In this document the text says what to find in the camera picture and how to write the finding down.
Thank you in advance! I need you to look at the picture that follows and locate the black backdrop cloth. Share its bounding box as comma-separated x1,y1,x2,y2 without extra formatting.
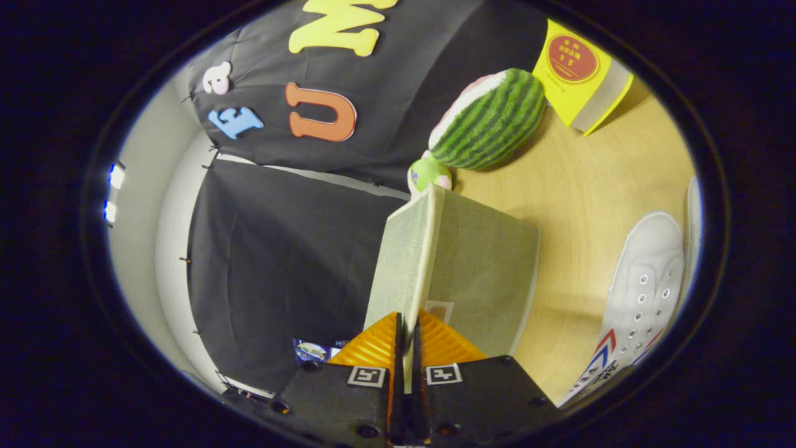
185,0,549,394

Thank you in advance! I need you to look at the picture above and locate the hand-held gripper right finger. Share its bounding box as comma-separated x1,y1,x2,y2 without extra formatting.
407,309,560,447

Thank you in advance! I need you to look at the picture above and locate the yellow book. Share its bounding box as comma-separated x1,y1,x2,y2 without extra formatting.
533,19,634,136

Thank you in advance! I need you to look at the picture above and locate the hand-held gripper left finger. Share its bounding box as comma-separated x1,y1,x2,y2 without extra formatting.
264,311,405,448

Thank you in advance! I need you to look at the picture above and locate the watermelon slice plush toy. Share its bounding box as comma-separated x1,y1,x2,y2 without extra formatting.
428,67,548,171

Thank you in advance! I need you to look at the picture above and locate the pink and green plush toy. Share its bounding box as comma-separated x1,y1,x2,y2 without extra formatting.
407,152,453,195

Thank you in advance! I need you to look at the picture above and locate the grey-green fabric storage box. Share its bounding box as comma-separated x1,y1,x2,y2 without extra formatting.
363,184,540,394

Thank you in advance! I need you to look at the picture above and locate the white canvas shoe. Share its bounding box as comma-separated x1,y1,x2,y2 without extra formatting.
558,212,685,408
683,177,705,302

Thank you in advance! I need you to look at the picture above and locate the blue and white printed object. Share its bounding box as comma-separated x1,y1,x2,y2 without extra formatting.
292,338,350,365

